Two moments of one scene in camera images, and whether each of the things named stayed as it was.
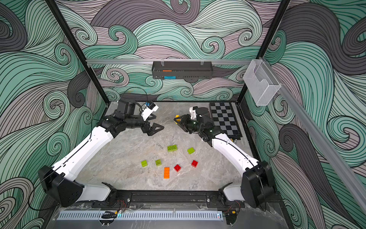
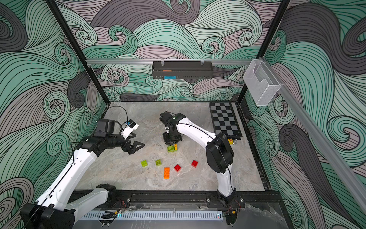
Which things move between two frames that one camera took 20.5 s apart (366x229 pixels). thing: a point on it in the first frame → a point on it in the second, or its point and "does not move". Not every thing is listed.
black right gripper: [187, 122] → [170, 140]
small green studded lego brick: [144, 163] does not move
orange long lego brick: [167, 172] does not move
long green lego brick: [172, 148] does not move
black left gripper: [150, 131] → [132, 149]
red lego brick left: [177, 168] does not move
